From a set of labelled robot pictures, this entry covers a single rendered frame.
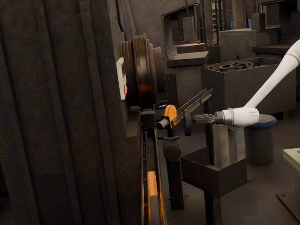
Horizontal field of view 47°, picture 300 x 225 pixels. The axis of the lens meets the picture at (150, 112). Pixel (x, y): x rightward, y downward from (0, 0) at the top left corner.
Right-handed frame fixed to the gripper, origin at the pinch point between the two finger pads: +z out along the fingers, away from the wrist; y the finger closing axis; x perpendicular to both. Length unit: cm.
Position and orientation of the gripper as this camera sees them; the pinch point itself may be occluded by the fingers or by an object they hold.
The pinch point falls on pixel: (187, 119)
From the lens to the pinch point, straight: 200.0
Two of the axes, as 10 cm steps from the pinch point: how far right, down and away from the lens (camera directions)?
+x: -0.6, -9.6, -2.6
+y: -0.2, -2.6, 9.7
